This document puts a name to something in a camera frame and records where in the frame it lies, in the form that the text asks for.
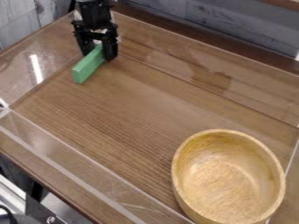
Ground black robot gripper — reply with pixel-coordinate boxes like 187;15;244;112
71;0;117;61

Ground green rectangular block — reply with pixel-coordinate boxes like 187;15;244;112
72;44;105;84

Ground brown wooden bowl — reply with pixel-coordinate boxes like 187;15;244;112
172;129;285;224

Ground clear acrylic barrier wall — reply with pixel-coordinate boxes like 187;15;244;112
0;8;299;224

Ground black metal bracket with bolt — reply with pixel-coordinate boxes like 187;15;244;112
24;195;67;224

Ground black cable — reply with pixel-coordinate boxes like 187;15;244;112
0;205;18;224

